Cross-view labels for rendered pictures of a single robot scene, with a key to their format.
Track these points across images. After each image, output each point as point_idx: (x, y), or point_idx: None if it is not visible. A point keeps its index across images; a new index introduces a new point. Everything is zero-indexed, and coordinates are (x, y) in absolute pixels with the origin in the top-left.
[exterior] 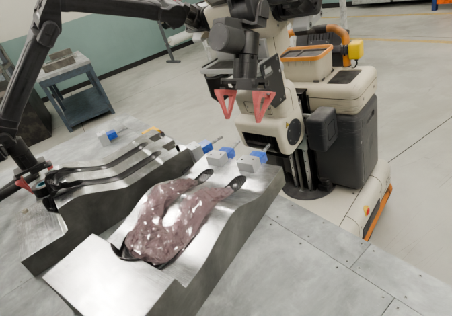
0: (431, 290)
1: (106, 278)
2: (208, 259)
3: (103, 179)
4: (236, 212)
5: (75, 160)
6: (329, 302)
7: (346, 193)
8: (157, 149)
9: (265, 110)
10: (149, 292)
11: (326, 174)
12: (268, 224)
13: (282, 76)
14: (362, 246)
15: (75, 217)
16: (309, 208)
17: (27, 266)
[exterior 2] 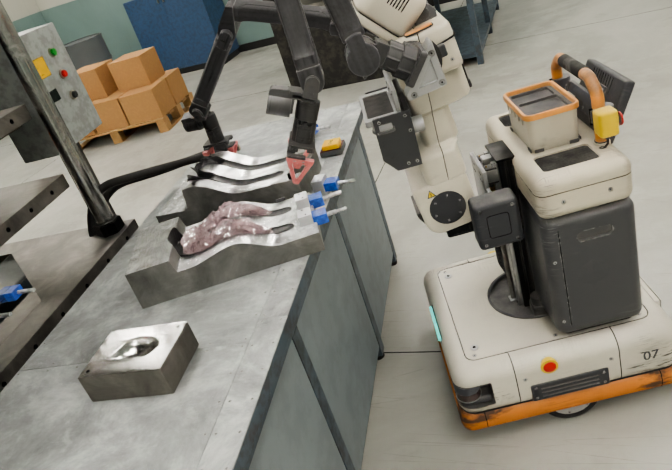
0: (264, 350)
1: (154, 244)
2: (201, 265)
3: (230, 179)
4: (238, 245)
5: (271, 145)
6: (227, 326)
7: (548, 330)
8: (284, 169)
9: (303, 175)
10: (154, 261)
11: (538, 290)
12: (273, 271)
13: (448, 132)
14: (282, 313)
15: (193, 201)
16: (487, 320)
17: (159, 221)
